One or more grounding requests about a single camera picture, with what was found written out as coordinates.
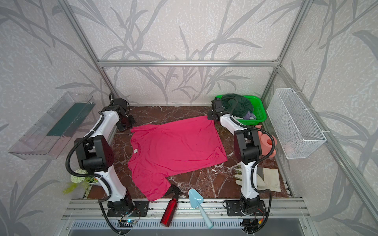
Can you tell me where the light blue garden trowel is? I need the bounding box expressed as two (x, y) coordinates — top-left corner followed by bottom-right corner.
(188, 188), (214, 229)

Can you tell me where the red spray bottle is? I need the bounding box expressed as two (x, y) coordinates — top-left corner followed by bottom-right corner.
(160, 185), (181, 228)

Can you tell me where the artificial flower bouquet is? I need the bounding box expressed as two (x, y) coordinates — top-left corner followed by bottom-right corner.
(63, 175), (99, 195)

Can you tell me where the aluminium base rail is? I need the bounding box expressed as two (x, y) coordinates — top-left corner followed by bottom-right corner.
(60, 198), (310, 232)

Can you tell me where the dark green t-shirt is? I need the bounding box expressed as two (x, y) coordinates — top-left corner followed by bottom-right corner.
(221, 93), (254, 118)

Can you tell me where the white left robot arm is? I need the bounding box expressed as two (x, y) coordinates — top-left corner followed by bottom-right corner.
(74, 97), (135, 214)

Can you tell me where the white wire mesh basket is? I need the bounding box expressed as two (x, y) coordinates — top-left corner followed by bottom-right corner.
(267, 88), (327, 159)

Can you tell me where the clear plastic wall shelf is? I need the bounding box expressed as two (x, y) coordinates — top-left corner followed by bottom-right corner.
(8, 92), (96, 160)

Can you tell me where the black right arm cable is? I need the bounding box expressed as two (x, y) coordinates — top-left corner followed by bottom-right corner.
(228, 98), (276, 195)

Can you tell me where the green plastic laundry basket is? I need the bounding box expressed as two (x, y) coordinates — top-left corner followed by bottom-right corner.
(215, 95), (267, 126)

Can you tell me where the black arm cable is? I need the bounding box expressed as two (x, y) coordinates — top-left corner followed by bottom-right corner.
(228, 98), (276, 195)
(65, 92), (131, 235)

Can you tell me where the magenta t-shirt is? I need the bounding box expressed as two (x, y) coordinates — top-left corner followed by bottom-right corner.
(128, 116), (227, 201)

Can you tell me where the pink watering can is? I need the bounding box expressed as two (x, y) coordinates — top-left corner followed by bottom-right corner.
(255, 125), (277, 159)

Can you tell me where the lavender garment in basket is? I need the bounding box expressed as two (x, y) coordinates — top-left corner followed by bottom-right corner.
(243, 111), (257, 120)

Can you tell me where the white green gardening glove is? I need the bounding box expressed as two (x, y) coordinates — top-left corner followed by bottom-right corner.
(234, 166), (281, 194)

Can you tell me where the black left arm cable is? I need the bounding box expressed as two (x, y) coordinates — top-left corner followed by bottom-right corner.
(65, 92), (131, 235)

